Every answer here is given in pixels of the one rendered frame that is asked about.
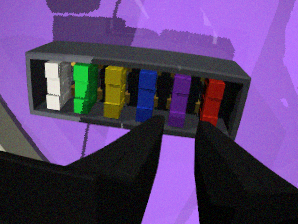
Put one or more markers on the blue fuse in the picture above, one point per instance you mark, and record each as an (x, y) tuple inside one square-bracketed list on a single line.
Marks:
[(146, 93)]

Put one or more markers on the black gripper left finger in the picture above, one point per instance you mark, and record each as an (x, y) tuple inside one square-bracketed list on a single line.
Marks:
[(109, 186)]

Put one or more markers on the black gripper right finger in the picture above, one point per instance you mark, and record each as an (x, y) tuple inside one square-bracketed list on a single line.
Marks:
[(234, 188)]

